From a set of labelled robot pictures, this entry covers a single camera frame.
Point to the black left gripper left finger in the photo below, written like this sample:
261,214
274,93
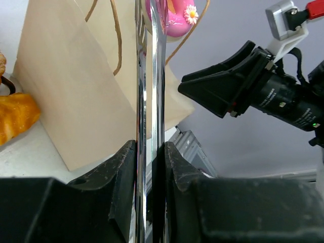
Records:
95,207

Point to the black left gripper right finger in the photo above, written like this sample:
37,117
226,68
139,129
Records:
203,209

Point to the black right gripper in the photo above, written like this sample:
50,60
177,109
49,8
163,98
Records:
250,78

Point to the silver metal tongs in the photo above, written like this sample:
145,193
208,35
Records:
159,18

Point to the cream paper bag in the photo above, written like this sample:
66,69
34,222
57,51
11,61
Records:
82,76

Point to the pink frosted fake donut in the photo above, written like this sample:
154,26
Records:
181,16

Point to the twisted fake bread front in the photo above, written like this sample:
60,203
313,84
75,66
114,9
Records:
19,112

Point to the round sesame fake bread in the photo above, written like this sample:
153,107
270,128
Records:
3,62

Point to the silver metal tray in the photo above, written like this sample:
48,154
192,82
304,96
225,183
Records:
7,86

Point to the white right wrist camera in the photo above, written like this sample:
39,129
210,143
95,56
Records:
288,25

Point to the aluminium frame rail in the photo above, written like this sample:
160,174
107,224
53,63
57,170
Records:
191,150

